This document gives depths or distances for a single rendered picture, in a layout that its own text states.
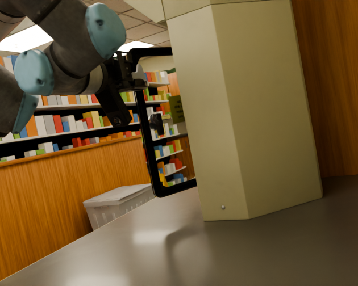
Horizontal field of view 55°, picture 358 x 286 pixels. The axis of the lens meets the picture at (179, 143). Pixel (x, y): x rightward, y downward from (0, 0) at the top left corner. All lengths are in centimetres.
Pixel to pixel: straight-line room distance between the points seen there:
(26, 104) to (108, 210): 223
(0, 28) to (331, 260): 63
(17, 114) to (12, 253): 205
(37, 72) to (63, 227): 262
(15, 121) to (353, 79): 89
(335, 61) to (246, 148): 44
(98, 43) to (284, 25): 46
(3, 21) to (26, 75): 9
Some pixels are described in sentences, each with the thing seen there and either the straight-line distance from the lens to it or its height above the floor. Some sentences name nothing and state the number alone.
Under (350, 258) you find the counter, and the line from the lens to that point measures 57.
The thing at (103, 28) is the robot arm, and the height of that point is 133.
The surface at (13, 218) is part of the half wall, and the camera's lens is 285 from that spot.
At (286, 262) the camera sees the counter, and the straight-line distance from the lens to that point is 57.
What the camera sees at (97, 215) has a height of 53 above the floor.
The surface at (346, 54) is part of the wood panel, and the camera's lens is 109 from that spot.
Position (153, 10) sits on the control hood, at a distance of 85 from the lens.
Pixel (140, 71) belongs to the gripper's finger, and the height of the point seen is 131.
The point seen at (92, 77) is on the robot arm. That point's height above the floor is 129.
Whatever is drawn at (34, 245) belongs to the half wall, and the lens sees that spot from 297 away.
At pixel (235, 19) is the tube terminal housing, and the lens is 81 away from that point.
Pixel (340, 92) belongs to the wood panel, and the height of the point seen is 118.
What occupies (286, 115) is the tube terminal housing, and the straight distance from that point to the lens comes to 83.
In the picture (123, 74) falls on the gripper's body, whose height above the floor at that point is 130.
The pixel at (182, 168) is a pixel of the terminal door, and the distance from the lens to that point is 96.
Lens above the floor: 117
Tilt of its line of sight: 3 degrees down
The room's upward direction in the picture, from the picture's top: 11 degrees counter-clockwise
